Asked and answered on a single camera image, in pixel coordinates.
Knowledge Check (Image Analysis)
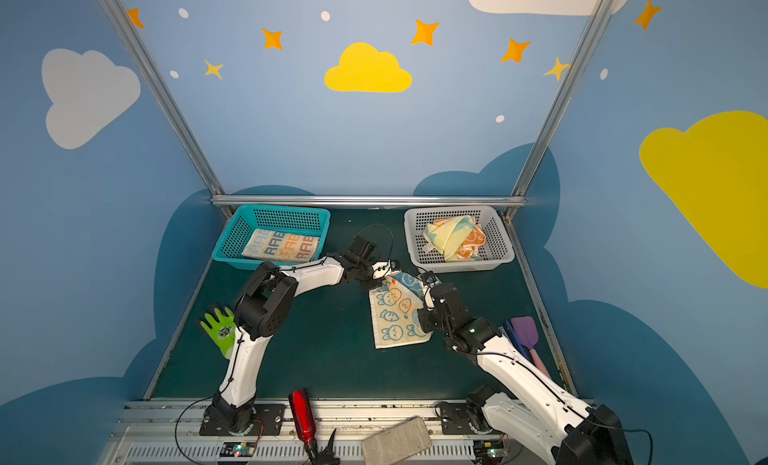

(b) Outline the blue bunny pattern towel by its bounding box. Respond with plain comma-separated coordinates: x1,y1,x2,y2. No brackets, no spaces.
369,272,432,349

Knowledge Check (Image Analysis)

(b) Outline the cream RABBIT lettered towel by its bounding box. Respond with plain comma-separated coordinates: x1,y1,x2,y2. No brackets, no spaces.
242,229,319,264

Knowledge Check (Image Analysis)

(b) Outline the yellow-green towel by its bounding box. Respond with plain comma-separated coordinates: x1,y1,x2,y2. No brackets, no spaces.
423,215,475,261

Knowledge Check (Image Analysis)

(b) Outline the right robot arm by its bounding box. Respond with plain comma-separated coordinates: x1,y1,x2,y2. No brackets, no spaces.
418,283,633,464

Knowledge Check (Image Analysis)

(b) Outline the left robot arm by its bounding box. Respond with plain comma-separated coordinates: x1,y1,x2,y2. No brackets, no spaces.
199,235,396,436

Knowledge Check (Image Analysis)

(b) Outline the purple pad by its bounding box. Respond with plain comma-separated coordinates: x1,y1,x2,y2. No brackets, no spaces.
510,316,539,350

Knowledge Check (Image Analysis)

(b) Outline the orange patterned towel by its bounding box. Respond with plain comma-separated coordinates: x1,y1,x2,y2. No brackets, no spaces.
455,224,486,260

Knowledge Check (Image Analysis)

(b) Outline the white plastic basket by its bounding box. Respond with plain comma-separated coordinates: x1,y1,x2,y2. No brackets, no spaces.
404,206,514,273

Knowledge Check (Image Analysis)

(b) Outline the pink marker pen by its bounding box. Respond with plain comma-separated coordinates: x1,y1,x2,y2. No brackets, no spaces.
529,348,550,378

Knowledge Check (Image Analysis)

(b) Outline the grey sponge block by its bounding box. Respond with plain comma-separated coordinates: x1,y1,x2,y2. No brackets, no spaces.
361,417,432,465

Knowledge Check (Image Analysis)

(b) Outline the right green circuit board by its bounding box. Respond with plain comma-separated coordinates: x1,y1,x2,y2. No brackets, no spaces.
472,440,508,465

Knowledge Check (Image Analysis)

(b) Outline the green circuit board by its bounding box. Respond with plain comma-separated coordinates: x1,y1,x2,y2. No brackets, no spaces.
472,440,508,465
219,442,256,458

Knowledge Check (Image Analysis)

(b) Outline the green rubber glove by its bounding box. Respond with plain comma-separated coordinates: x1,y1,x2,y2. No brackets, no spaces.
200,306,236,359

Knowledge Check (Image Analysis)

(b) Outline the red metal bottle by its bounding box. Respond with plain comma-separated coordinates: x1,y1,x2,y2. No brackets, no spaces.
288,389,316,445

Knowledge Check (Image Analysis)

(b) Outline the black clamp tool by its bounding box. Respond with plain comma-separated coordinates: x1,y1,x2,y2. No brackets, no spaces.
304,431,340,465

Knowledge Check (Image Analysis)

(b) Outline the left green circuit board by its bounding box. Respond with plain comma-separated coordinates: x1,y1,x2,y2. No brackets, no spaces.
219,442,256,458

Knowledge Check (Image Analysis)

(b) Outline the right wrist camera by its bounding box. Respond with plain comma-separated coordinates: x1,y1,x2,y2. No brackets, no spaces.
418,271,440,309

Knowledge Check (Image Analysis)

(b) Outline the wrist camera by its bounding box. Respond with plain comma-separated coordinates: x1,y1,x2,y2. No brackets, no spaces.
418,271,440,309
372,260,400,279

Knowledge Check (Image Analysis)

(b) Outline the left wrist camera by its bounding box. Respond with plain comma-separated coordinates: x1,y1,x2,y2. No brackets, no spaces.
372,260,400,279

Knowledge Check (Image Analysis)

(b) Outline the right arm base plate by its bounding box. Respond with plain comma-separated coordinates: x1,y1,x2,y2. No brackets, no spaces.
435,402,493,435

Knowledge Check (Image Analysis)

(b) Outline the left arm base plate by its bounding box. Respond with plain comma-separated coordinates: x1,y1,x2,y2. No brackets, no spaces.
199,403,286,437

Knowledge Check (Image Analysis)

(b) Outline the left aluminium frame post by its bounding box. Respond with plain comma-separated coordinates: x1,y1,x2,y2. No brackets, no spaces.
97,0,226,199

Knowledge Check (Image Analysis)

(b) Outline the aluminium frame post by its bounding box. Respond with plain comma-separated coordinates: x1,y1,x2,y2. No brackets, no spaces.
97,0,226,199
504,0,619,225

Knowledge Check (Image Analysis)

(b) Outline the right aluminium frame post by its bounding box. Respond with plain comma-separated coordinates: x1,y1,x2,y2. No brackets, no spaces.
504,0,619,225

